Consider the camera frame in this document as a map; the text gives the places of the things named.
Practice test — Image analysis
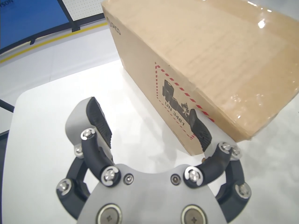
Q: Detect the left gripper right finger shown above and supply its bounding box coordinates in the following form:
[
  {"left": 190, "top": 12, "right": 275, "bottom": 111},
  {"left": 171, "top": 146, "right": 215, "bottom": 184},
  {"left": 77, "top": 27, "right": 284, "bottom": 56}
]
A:
[{"left": 183, "top": 109, "right": 252, "bottom": 224}]

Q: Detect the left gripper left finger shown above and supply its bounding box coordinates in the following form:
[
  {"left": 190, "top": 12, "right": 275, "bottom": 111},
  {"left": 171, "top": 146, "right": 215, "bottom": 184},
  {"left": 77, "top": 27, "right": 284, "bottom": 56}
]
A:
[{"left": 56, "top": 97, "right": 122, "bottom": 221}]

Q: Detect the blue partition panel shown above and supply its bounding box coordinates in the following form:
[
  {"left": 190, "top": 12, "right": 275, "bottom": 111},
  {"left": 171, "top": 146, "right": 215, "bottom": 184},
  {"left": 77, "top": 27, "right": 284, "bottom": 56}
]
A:
[{"left": 0, "top": 0, "right": 70, "bottom": 55}]

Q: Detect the large brown cardboard carton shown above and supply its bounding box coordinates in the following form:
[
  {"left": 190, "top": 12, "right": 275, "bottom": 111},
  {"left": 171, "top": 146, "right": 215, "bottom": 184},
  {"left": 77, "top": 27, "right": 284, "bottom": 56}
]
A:
[{"left": 101, "top": 0, "right": 299, "bottom": 157}]

